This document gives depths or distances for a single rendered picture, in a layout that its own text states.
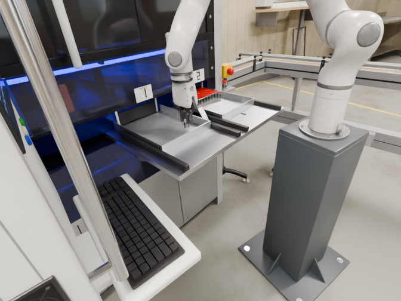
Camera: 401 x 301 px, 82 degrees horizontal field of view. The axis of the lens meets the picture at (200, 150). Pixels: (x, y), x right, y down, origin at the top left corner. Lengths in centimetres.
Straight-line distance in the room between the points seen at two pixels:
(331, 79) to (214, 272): 117
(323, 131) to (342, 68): 24
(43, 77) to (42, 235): 20
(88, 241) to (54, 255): 33
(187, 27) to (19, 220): 64
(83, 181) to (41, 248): 10
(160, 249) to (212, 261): 97
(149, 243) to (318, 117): 76
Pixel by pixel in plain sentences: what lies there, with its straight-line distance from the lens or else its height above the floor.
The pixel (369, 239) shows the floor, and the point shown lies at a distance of 192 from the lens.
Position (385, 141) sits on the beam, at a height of 50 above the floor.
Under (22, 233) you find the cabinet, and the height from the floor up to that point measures 110.
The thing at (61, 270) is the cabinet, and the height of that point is 100.
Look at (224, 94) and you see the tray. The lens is 133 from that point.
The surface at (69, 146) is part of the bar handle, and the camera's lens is 32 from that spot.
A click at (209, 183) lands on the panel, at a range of 162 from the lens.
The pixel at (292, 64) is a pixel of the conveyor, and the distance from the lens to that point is 195.
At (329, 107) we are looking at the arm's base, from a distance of 99.
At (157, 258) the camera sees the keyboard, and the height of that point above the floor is 83.
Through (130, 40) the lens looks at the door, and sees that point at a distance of 101.
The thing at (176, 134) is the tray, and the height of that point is 88.
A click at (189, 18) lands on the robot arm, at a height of 129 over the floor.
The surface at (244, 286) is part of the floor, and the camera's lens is 149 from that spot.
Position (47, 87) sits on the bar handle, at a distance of 30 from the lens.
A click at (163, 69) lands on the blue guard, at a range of 109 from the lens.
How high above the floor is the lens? 132
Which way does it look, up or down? 32 degrees down
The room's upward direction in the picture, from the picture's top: 4 degrees counter-clockwise
